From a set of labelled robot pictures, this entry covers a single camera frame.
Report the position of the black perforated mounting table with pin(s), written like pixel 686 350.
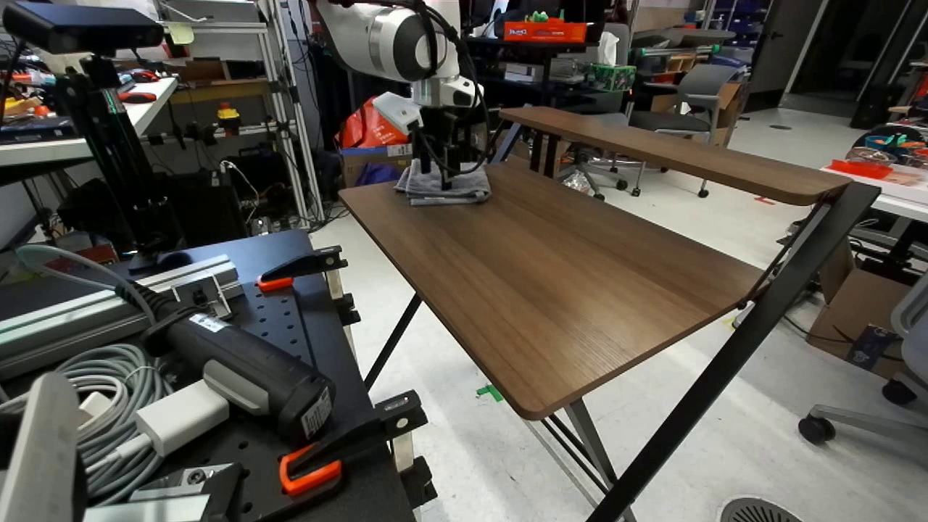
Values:
pixel 304 325

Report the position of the black orange clamp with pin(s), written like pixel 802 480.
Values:
pixel 280 279
pixel 323 464

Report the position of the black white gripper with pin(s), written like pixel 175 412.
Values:
pixel 435 118

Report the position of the black orange clamp front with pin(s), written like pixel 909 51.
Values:
pixel 323 464

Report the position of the brown wooden desk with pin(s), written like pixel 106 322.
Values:
pixel 554 294

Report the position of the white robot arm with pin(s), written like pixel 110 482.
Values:
pixel 419 44

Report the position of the white table at right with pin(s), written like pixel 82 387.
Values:
pixel 903 190

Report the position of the black camera on tripod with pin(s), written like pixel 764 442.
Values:
pixel 90 96

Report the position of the black grey handheld device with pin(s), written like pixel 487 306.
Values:
pixel 245 368

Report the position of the white power adapter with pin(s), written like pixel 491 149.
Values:
pixel 181 415

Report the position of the grey chair base right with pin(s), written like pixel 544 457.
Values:
pixel 890 402

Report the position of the brown wooden upper shelf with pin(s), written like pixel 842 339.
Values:
pixel 748 171

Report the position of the grey towel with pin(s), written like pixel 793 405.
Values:
pixel 432 186

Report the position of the silver aluminium rail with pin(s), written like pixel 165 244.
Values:
pixel 100 316

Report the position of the orange bag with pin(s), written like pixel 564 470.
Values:
pixel 370 129

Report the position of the grey office chair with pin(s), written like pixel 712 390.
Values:
pixel 697 103

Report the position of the orange box on shelf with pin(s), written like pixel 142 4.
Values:
pixel 544 32

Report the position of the cardboard box on floor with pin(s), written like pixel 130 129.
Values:
pixel 863 302

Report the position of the black orange clamp rear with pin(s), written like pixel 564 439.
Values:
pixel 280 279

